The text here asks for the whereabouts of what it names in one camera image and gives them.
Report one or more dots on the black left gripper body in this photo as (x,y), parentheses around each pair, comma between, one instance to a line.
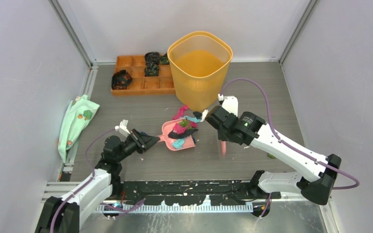
(132,144)

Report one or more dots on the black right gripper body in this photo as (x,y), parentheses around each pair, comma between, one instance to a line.
(223,136)

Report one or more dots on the pink hand brush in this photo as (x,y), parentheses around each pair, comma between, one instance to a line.
(223,148)

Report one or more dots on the pink plastic dustpan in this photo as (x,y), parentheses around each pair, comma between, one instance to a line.
(167,127)

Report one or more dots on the teal paper scrap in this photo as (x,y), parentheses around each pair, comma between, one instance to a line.
(178,144)

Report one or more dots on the yellow mesh waste basket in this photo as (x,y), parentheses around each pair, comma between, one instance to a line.
(199,62)

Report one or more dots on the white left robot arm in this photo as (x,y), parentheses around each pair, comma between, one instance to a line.
(67,213)

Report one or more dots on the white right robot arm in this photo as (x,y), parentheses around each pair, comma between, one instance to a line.
(313,177)

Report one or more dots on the green paper scrap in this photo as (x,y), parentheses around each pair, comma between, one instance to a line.
(271,156)

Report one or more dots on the white paper scrap left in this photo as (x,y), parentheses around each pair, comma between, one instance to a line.
(204,115)

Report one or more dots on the orange compartment tray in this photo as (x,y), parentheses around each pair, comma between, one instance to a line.
(134,65)

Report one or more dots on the green patterned cloth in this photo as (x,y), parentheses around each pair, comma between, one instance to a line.
(77,117)

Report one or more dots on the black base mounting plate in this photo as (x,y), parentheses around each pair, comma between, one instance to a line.
(186,193)

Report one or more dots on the black green rolled sock middle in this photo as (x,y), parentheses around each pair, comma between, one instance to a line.
(151,70)

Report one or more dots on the dark green rolled sock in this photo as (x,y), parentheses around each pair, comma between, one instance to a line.
(164,59)

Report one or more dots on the black rolled sock top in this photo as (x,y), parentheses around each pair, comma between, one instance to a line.
(152,58)

